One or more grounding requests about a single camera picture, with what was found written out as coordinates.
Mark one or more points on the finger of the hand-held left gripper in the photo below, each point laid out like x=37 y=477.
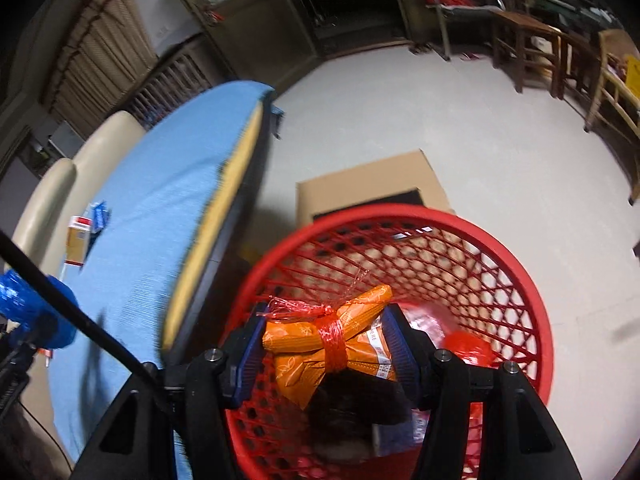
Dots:
x=15 y=360

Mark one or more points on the dark wooden chair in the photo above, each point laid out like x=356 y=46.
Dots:
x=525 y=35

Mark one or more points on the light wooden chair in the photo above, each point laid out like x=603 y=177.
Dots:
x=615 y=90

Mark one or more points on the blue plastic bag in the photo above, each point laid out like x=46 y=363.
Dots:
x=30 y=300

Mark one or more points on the black plastic bag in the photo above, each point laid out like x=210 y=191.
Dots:
x=360 y=400

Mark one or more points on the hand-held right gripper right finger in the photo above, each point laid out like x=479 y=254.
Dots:
x=400 y=355

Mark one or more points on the round table with yellow edge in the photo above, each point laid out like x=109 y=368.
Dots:
x=220 y=210

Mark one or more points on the red plastic mesh basket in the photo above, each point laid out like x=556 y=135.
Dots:
x=500 y=260

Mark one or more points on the brown cardboard box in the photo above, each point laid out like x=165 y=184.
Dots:
x=370 y=180

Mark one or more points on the beige curtain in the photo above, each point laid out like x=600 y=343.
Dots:
x=100 y=50

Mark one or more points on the torn yellow cardboard box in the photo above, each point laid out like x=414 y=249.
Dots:
x=80 y=240

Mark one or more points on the wooden door with red charm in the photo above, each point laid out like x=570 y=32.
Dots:
x=250 y=20

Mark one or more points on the beige leather sofa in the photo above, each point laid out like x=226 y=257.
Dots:
x=100 y=145

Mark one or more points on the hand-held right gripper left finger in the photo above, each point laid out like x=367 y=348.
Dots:
x=250 y=355

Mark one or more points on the wooden crib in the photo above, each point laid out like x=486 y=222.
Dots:
x=170 y=85

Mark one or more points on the blue tablecloth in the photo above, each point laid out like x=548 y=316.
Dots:
x=150 y=210

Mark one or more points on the red plastic bag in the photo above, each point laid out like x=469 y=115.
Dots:
x=467 y=347

